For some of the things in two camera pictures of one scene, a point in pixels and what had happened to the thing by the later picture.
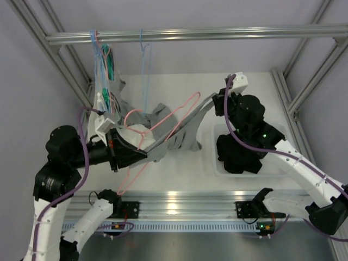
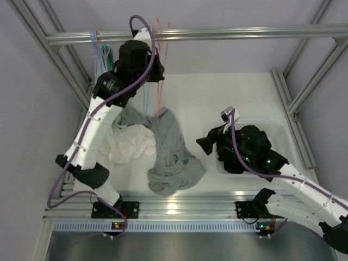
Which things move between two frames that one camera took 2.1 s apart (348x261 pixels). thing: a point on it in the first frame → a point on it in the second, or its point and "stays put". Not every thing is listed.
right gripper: [219, 99] → [207, 143]
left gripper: [116, 142] → [159, 69]
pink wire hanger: [123, 190] → [159, 99]
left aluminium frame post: [39, 18] stays put
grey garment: [168, 134] → [174, 169]
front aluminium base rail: [160, 204] stays put
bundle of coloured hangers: [103, 64] stays put
